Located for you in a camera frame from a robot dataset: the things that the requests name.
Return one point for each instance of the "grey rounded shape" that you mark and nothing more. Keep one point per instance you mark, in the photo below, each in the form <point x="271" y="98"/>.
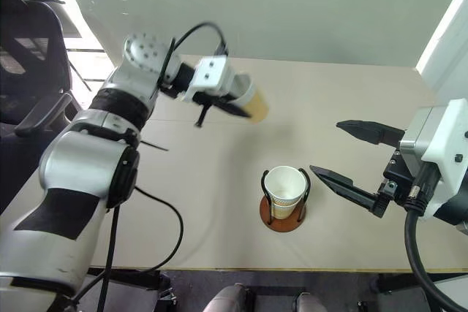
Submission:
<point x="311" y="303"/>
<point x="228" y="299"/>

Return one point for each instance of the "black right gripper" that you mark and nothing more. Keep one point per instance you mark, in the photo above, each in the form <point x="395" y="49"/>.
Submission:
<point x="400" y="177"/>

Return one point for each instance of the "black zip tie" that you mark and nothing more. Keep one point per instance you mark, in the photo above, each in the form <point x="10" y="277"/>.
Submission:
<point x="157" y="146"/>
<point x="202" y="118"/>

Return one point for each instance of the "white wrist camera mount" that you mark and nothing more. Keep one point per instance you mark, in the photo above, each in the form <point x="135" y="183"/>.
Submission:
<point x="208" y="71"/>
<point x="446" y="133"/>

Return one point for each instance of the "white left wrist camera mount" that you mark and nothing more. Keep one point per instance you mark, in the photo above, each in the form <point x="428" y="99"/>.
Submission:
<point x="208" y="71"/>

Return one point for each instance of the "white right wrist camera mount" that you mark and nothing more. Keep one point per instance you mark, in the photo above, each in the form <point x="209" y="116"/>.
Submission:
<point x="446" y="133"/>

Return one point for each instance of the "silver table clamp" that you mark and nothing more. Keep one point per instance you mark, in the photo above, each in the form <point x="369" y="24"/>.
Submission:
<point x="170" y="295"/>

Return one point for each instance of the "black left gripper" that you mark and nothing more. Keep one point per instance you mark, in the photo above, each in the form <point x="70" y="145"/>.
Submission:
<point x="214" y="99"/>

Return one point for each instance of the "black table frame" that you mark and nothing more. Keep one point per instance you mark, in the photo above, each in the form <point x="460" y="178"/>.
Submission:
<point x="395" y="282"/>

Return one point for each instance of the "black office chair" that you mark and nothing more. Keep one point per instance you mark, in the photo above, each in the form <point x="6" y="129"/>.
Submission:
<point x="33" y="71"/>

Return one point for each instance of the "brown paper cup white inside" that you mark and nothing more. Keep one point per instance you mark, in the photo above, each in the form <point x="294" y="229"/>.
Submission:
<point x="285" y="184"/>
<point x="285" y="211"/>
<point x="256" y="105"/>

